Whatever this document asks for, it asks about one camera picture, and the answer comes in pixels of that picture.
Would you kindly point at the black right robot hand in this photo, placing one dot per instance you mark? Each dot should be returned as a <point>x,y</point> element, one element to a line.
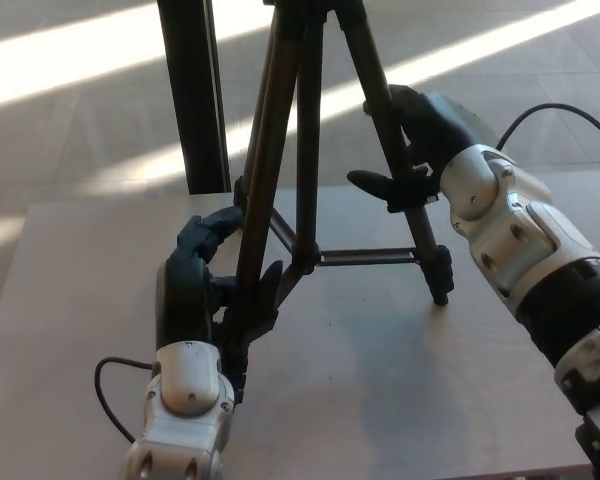
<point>440,130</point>

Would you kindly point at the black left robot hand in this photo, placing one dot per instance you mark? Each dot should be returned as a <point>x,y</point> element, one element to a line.
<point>182,300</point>

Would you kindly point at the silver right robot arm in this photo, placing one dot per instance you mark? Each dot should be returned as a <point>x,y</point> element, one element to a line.
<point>510,225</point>

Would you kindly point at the black upright pole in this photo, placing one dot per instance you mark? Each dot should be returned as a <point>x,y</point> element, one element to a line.
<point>190,100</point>

